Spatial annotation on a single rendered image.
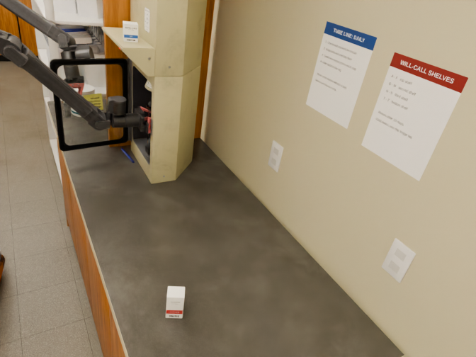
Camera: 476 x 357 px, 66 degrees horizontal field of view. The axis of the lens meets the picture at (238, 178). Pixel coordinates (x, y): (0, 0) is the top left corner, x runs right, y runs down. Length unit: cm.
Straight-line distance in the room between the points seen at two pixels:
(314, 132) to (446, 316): 67
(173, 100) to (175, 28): 27
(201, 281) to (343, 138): 64
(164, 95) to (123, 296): 74
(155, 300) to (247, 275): 31
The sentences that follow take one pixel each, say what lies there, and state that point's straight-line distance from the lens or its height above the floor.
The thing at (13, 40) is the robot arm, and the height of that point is 149.
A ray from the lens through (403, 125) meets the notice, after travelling 108.
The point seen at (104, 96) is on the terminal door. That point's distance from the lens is 173.
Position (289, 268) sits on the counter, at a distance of 133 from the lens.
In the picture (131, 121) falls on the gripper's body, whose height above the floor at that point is 119.
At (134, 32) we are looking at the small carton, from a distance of 146.
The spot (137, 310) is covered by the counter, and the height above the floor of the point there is 94.
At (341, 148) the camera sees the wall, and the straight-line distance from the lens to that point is 123.
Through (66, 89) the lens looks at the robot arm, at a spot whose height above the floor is 133.
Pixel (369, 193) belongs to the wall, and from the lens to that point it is 118.
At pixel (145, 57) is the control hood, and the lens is 140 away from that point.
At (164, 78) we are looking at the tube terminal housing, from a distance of 144.
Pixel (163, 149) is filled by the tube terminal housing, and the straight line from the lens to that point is 156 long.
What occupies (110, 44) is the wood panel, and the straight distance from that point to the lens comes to 175.
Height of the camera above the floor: 184
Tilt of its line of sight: 31 degrees down
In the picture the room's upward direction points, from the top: 10 degrees clockwise
